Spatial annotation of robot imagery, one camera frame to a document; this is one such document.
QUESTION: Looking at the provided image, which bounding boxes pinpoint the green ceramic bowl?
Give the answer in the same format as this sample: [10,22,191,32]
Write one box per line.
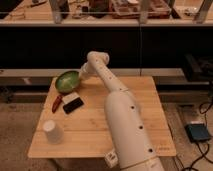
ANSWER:
[55,71,80,94]

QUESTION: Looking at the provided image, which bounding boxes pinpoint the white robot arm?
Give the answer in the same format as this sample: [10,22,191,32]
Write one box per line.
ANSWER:
[80,51,164,171]

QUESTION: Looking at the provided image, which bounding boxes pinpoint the black and white eraser block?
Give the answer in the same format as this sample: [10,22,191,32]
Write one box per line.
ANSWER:
[62,92,84,114]

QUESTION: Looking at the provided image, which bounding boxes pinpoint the red chili pepper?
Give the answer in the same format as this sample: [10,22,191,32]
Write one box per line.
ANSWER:
[52,95,63,113]

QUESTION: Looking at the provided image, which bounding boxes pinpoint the wooden table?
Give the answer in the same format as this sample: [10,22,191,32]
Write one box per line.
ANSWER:
[28,76,176,158]

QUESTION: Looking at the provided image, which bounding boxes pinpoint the white paper cup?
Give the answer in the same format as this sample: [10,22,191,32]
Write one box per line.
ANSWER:
[42,120,63,144]

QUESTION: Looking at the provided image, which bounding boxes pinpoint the wooden shelf rack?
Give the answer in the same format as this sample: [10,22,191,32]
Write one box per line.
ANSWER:
[0,0,213,27]

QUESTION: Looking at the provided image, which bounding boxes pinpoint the white plastic bottle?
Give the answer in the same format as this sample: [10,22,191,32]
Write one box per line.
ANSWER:
[104,150,118,168]

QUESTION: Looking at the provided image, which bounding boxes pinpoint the black foot pedal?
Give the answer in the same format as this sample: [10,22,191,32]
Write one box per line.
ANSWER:
[185,124,211,142]

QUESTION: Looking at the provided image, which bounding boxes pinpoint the black cable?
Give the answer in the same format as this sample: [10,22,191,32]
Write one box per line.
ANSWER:
[187,96,213,171]

